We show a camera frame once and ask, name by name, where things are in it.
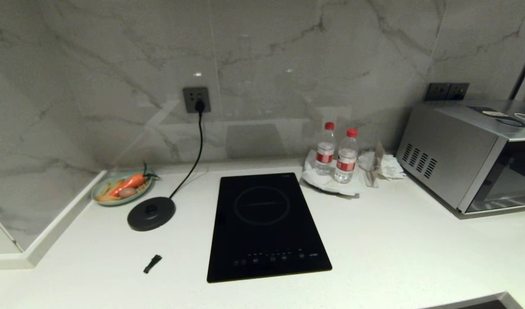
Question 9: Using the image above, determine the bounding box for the dark double wall socket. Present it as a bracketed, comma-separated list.
[425, 82, 470, 102]

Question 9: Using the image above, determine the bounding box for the small black clip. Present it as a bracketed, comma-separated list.
[143, 254, 162, 274]

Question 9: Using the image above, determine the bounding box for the black power cord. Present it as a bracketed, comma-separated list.
[169, 100, 205, 200]

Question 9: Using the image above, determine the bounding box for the clear plastic wrapper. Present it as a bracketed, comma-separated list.
[364, 140, 386, 188]

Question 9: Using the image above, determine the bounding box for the silver microwave oven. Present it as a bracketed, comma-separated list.
[396, 100, 525, 220]

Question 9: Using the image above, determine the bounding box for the red capped water bottle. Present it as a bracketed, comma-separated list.
[315, 122, 336, 176]
[334, 128, 359, 184]

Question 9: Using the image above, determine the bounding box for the orange toy carrot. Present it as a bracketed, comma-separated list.
[109, 161, 160, 197]

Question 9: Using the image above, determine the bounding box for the black induction cooktop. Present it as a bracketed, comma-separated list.
[207, 173, 332, 283]

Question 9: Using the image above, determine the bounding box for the green plate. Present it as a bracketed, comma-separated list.
[91, 172, 154, 206]

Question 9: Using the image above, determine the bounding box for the grey wall socket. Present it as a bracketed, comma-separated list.
[183, 87, 211, 114]

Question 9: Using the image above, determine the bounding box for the black round kettle base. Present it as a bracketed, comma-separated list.
[127, 197, 176, 232]

